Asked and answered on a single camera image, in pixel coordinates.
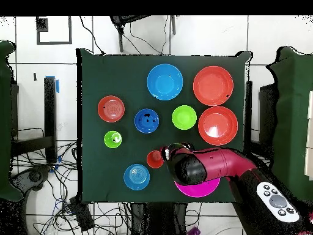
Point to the large pink bowl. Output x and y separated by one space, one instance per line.
195 191

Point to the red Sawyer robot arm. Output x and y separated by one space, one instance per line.
227 164

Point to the dark blue bowl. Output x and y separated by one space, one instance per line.
146 127

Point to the green bowl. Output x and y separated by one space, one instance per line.
184 117

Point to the orange cup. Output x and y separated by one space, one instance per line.
153 160

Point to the large light blue bowl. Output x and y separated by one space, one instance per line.
164 82

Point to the green cup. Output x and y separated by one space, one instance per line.
108 140

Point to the small orange bowl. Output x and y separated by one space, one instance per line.
111 109

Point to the small light blue bowl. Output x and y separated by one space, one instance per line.
136 176

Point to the dark green table cloth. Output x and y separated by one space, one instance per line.
122 80

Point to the large orange bowl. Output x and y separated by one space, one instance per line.
213 85
217 125

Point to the purple object on floor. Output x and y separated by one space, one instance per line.
194 231

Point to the black power strip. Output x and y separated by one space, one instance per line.
82 215

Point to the green cloth on side table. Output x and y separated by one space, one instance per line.
5 122
293 122

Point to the black table frame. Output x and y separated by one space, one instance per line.
267 110
50 110

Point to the grey pedestal foot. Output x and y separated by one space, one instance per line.
34 176

